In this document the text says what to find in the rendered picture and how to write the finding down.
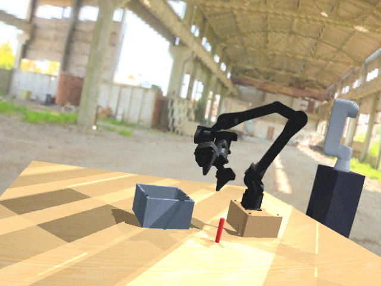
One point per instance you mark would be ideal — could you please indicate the red peg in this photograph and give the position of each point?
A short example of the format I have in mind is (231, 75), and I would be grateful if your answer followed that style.
(219, 231)

